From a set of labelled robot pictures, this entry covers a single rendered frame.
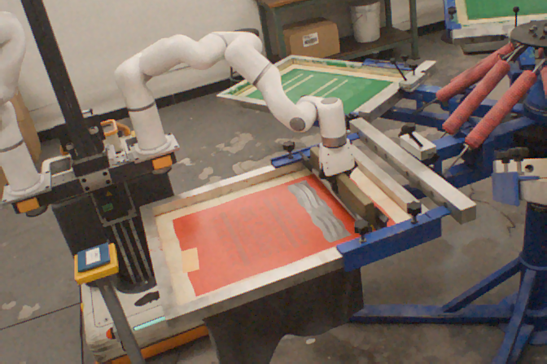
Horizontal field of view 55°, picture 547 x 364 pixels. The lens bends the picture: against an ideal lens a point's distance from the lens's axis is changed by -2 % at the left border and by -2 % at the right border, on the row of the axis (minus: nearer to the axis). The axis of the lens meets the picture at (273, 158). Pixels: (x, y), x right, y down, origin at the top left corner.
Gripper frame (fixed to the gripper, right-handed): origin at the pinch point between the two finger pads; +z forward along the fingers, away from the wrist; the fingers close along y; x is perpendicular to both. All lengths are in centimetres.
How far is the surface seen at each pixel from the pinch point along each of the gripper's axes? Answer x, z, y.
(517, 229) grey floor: -55, 102, -120
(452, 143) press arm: 2.2, -2.4, -39.7
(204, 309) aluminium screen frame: 29, 3, 52
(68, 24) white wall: -380, -1, 88
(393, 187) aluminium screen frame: 7.4, 2.6, -14.6
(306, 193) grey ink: -9.6, 5.5, 8.4
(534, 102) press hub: -1, -6, -75
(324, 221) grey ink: 8.1, 5.6, 9.7
